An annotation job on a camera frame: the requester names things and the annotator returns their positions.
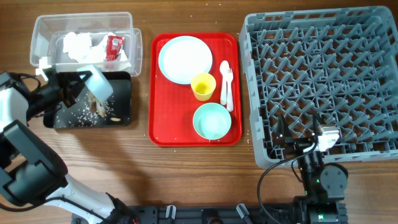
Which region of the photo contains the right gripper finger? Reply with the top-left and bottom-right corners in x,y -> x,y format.
312,113 -> 325,136
276,115 -> 292,139

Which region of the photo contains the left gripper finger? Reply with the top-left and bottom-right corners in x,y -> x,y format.
58,71 -> 93,90
63,90 -> 78,108

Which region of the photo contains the food scraps and rice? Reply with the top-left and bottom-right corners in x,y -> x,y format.
54,91 -> 123,128

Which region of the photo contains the light blue bowl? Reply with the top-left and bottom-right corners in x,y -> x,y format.
77,65 -> 113,103

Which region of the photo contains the white napkin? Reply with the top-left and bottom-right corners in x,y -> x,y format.
63,32 -> 127,63

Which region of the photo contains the red sauce packet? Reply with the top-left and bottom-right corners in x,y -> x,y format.
106,35 -> 124,62

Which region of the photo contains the mint green bowl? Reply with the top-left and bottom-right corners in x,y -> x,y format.
192,103 -> 232,141

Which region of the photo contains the pink plastic fork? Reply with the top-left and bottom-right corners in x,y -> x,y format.
226,68 -> 234,112

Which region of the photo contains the white plastic spoon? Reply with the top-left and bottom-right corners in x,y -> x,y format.
220,60 -> 229,105

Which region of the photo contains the yellow plastic cup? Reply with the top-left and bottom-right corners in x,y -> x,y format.
191,73 -> 216,101

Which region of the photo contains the light blue plate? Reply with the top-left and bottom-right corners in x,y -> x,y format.
158,35 -> 213,85

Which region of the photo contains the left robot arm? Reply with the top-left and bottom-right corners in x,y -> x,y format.
1,67 -> 139,223

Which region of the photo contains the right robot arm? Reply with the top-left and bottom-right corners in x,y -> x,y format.
275,114 -> 348,224

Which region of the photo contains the black food waste tray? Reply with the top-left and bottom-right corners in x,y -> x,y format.
43,72 -> 131,129

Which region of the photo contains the clear plastic waste bin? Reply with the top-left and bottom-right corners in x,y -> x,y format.
30,12 -> 143,77

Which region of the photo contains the grey dishwasher rack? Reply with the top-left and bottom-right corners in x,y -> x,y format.
239,6 -> 397,169

